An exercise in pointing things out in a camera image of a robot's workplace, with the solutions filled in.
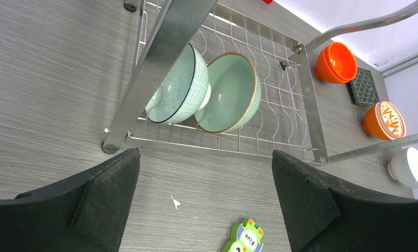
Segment orange plastic bowl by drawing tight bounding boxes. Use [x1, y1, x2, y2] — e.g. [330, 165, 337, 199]
[315, 49, 336, 83]
[324, 42, 357, 84]

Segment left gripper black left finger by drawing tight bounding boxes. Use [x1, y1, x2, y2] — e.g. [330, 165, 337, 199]
[0, 148, 140, 251]

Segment plain white bowl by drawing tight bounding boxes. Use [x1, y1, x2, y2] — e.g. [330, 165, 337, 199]
[388, 147, 418, 189]

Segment pale green ceramic bowl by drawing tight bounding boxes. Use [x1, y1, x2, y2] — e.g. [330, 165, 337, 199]
[194, 52, 262, 134]

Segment green owl puzzle piece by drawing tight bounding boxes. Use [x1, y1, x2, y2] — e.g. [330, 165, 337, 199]
[221, 218, 264, 252]

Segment dark grey studded baseplate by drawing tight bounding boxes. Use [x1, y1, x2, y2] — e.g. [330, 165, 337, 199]
[348, 67, 381, 107]

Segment metal two-tier dish rack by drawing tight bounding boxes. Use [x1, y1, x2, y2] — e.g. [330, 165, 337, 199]
[101, 1, 418, 164]

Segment orange bowl white inside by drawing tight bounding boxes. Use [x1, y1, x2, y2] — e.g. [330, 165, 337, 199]
[362, 104, 389, 140]

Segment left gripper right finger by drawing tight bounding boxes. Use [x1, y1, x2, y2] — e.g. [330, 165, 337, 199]
[271, 150, 418, 251]

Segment white bowl red pattern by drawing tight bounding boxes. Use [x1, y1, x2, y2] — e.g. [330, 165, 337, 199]
[375, 101, 406, 140]

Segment white plate in rack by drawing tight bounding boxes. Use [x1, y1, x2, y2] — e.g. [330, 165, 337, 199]
[145, 44, 211, 124]

